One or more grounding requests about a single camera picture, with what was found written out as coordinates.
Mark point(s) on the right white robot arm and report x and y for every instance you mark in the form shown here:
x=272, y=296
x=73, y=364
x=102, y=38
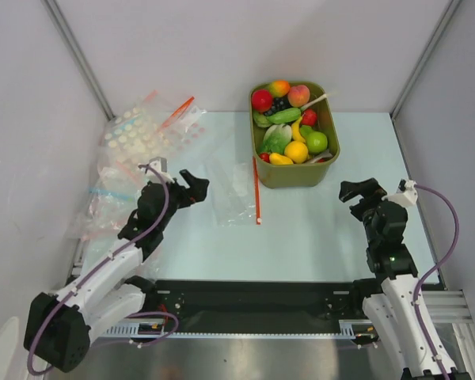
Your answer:
x=393, y=299

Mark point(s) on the red toy strawberry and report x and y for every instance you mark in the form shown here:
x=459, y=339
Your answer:
x=309, y=117

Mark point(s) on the clear orange-zipper bag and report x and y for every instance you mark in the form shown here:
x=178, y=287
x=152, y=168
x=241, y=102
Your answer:
x=233, y=193

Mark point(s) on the green toy bell pepper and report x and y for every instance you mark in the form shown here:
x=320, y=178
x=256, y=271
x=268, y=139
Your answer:
x=261, y=120

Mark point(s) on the yellow toy pear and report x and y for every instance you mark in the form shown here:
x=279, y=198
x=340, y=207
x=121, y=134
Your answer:
x=279, y=159

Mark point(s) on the red-green toy mango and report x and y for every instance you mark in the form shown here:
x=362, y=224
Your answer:
x=279, y=88

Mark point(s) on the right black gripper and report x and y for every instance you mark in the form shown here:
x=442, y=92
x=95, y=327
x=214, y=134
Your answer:
x=365, y=203

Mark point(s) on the olive green plastic bin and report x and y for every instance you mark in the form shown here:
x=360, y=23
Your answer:
x=315, y=167

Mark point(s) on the left aluminium corner post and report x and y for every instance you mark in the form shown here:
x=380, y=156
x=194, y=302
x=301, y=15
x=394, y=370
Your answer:
x=58, y=19

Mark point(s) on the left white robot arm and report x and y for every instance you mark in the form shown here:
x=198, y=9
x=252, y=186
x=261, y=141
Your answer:
x=63, y=326

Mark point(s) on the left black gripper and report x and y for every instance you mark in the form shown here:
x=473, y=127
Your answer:
x=196, y=191

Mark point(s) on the right aluminium corner post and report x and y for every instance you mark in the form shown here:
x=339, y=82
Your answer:
x=428, y=51

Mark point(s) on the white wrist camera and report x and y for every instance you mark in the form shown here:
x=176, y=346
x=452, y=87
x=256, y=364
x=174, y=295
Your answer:
x=406, y=195
x=159, y=164

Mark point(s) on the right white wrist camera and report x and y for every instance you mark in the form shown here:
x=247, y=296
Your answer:
x=406, y=195

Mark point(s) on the green toy cucumber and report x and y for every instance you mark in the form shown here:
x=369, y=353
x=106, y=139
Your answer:
x=285, y=116

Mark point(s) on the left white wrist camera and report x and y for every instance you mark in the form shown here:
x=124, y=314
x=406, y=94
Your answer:
x=159, y=164

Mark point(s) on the dark toy grapes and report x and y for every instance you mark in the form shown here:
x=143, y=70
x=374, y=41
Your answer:
x=279, y=104

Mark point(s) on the green toy cabbage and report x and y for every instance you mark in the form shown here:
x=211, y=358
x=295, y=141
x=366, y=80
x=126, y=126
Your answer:
x=276, y=139

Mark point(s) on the yellow toy banana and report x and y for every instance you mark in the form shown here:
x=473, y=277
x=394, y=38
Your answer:
x=295, y=128

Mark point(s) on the aluminium corner post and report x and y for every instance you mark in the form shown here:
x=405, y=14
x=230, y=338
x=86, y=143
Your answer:
x=428, y=51
x=58, y=19

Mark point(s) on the aluminium frame rail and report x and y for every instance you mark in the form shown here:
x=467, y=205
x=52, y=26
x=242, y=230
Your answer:
x=447, y=307

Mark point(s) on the pile of spare zip bags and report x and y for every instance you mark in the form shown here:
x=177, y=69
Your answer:
x=153, y=127

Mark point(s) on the white cable duct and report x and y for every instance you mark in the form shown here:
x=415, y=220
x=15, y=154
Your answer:
x=253, y=328

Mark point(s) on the toy peach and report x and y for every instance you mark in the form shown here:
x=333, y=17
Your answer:
x=298, y=96

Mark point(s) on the red toy apple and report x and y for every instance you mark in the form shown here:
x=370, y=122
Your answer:
x=261, y=100

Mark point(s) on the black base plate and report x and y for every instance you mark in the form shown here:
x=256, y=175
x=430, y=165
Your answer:
x=192, y=300

